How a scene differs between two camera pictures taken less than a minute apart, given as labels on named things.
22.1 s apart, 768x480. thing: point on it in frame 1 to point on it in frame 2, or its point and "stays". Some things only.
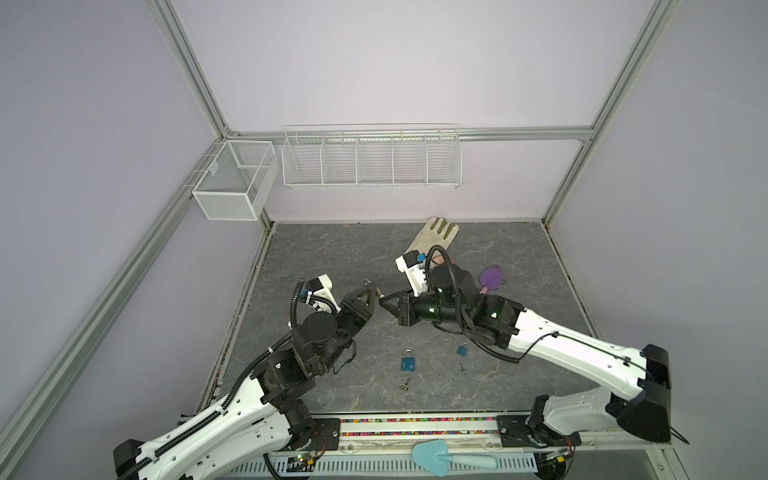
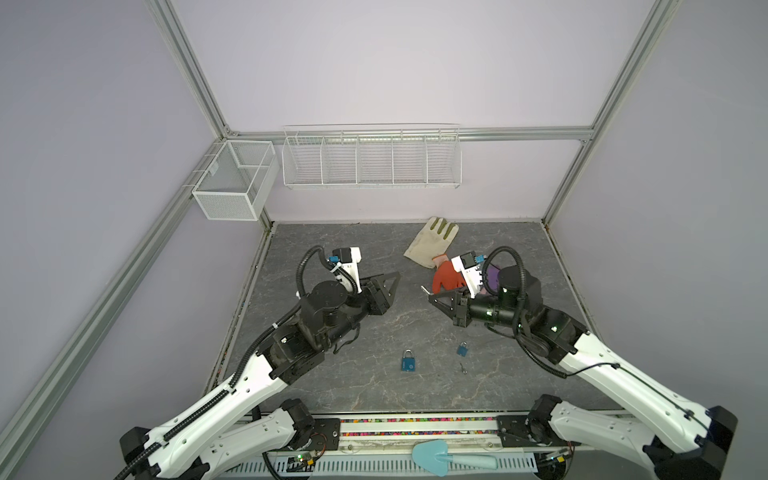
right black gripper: (405, 313) to (461, 311)
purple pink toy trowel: (490, 278) stays
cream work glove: (434, 231) stays
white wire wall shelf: (372, 156) stays
